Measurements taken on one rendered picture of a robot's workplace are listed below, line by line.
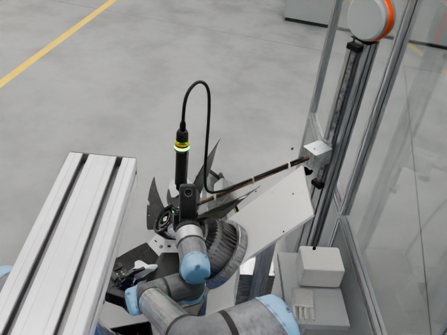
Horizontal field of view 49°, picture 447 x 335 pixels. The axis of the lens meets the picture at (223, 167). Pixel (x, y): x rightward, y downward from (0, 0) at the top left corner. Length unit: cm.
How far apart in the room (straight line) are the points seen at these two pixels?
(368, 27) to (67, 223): 132
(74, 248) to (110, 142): 367
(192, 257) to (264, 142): 311
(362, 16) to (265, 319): 108
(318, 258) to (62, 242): 157
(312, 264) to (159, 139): 250
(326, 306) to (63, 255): 158
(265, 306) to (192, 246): 36
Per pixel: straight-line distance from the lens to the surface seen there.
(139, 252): 182
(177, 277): 135
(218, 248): 173
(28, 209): 366
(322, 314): 201
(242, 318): 98
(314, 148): 187
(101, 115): 456
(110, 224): 57
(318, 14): 689
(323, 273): 201
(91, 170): 65
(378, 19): 168
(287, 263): 213
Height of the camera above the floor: 243
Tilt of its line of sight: 38 degrees down
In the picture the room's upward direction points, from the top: 6 degrees clockwise
